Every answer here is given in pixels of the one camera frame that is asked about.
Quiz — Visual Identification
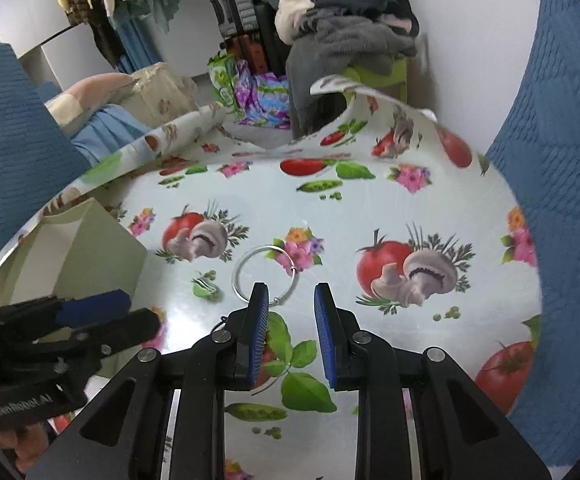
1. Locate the fruit print vinyl tablecloth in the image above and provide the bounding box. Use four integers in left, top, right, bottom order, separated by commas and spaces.
0, 72, 544, 480

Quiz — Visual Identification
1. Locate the green snack bag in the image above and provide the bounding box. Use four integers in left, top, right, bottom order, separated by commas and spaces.
207, 53, 238, 112

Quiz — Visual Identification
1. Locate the right blue quilted chair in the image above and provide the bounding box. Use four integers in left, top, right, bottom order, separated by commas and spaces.
488, 0, 580, 467

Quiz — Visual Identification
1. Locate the pink beige pillow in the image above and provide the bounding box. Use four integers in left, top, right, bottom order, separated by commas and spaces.
44, 73, 137, 128

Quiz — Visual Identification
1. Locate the white cabinet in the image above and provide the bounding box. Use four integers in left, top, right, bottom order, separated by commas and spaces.
0, 0, 114, 90

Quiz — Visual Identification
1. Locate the green stool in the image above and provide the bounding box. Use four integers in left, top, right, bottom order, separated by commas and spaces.
343, 58, 408, 103

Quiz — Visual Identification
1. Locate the purple floral cloth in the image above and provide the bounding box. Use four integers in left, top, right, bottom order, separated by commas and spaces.
233, 60, 290, 130

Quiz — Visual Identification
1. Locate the light blue folded cloth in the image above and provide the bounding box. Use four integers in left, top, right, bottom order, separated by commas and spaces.
70, 104, 151, 166

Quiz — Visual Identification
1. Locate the pile of dark clothes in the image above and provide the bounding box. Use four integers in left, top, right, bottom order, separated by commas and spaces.
277, 0, 419, 139

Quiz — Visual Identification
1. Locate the blue quilted chair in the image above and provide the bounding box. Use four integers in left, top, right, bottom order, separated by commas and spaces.
488, 0, 580, 467
0, 44, 90, 250

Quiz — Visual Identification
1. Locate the beige floral cushion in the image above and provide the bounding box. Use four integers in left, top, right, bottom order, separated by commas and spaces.
118, 62, 199, 128

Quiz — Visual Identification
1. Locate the person's left hand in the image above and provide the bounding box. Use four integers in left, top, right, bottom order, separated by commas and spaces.
0, 413, 75, 474

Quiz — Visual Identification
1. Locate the left blue quilted chair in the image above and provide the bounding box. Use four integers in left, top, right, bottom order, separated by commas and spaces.
0, 44, 90, 250

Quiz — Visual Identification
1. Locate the silver bangle ring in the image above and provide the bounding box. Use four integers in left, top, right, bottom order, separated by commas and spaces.
230, 244, 302, 309

